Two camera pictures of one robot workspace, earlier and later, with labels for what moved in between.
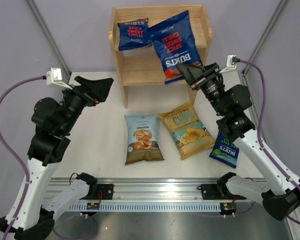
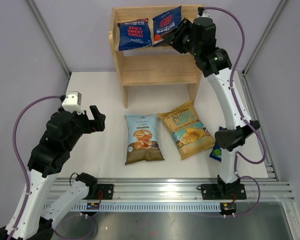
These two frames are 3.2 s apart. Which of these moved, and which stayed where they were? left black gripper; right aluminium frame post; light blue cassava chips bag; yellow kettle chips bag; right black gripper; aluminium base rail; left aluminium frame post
Moved: left black gripper; right black gripper
Stayed: yellow kettle chips bag; right aluminium frame post; left aluminium frame post; light blue cassava chips bag; aluminium base rail
